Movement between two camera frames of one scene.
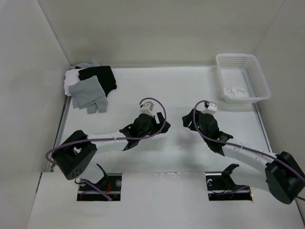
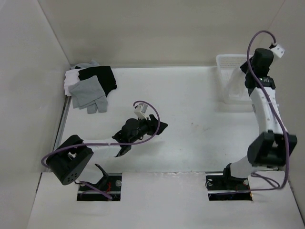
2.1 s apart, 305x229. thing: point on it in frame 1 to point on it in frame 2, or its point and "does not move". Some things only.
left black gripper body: (153, 128) does not move
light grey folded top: (92, 63) does not move
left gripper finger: (160, 118) to (154, 122)
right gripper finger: (188, 120) to (244, 67)
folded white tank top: (71, 77) does not move
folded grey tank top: (88, 93) does not move
